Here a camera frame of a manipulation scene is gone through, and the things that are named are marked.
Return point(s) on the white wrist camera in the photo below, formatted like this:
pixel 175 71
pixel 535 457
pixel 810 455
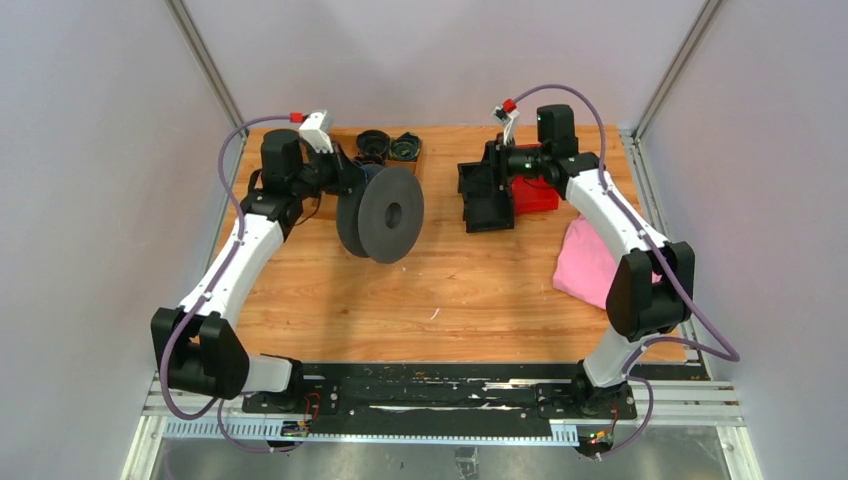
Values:
pixel 507 115
pixel 314 129

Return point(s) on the wooden compartment tray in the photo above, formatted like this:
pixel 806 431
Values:
pixel 325 207

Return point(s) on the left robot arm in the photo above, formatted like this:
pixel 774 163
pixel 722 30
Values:
pixel 196 344

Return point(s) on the black plastic bin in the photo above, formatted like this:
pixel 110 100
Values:
pixel 489 213

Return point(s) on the grey filament spool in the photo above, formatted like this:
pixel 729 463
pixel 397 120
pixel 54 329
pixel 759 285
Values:
pixel 382 217

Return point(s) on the rolled green tie top right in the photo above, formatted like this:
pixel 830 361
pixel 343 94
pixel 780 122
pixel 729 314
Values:
pixel 405 148

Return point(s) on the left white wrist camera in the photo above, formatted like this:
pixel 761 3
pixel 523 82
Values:
pixel 314 129

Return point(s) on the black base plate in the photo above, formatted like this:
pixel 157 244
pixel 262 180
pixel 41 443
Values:
pixel 442 400

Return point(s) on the red plastic bin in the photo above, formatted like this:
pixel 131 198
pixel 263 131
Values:
pixel 535 196

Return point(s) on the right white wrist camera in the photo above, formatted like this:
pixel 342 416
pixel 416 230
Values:
pixel 507 115

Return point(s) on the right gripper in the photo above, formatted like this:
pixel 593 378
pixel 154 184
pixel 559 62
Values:
pixel 485 169

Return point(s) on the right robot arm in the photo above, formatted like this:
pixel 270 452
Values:
pixel 653 275

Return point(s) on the pink cloth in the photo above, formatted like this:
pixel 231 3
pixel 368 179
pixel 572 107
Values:
pixel 585 268

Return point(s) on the rolled dark tie top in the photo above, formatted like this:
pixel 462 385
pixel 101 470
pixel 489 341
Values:
pixel 373 146

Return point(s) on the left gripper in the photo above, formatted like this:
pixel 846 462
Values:
pixel 348 175

